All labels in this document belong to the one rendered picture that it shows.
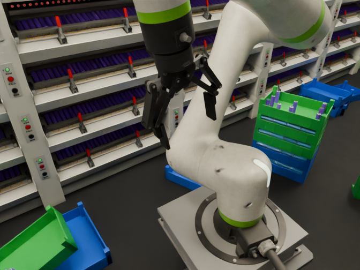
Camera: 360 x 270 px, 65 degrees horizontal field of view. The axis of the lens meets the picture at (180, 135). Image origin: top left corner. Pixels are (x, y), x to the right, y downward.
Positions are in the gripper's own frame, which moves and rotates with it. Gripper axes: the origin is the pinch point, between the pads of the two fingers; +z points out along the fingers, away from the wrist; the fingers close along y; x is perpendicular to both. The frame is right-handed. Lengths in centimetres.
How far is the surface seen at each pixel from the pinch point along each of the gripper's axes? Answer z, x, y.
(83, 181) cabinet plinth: 59, 69, -27
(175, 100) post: 40, 66, 33
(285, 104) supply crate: 53, 32, 79
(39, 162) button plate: 33, 64, -37
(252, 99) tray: 74, 68, 93
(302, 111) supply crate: 53, 22, 79
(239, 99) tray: 72, 73, 85
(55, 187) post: 49, 65, -38
